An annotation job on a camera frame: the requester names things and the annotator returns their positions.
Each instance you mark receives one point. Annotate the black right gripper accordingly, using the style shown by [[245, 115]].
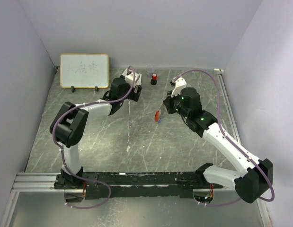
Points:
[[168, 102]]

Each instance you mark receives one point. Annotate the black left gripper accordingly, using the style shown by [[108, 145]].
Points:
[[134, 96]]

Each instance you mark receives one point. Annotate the metal key organizer red handle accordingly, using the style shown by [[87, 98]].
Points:
[[160, 113]]

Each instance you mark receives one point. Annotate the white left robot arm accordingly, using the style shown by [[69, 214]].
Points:
[[68, 126]]

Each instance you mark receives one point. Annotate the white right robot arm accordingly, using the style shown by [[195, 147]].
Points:
[[252, 176]]

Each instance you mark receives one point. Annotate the white stapler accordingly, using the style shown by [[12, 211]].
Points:
[[139, 79]]

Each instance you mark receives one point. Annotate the red black stamp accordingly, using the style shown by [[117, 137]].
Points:
[[153, 79]]

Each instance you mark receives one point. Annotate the green white staples box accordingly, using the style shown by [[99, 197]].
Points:
[[125, 73]]

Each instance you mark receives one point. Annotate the clear plastic cup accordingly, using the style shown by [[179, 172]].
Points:
[[150, 70]]

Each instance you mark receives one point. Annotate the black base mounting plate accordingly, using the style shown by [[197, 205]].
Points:
[[132, 185]]

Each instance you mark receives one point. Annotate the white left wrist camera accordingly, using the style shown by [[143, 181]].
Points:
[[131, 79]]

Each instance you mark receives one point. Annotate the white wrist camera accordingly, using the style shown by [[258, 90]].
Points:
[[178, 85], [131, 79]]

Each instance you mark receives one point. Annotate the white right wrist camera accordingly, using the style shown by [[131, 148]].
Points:
[[178, 85]]

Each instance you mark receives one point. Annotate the aluminium right side rail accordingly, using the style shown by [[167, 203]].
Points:
[[226, 115]]

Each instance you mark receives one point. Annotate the aluminium rail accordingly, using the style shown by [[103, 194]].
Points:
[[226, 115], [34, 182]]

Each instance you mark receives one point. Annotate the white board yellow frame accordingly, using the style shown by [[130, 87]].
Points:
[[84, 70]]

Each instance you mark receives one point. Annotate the aluminium front rail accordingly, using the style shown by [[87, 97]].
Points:
[[34, 182]]

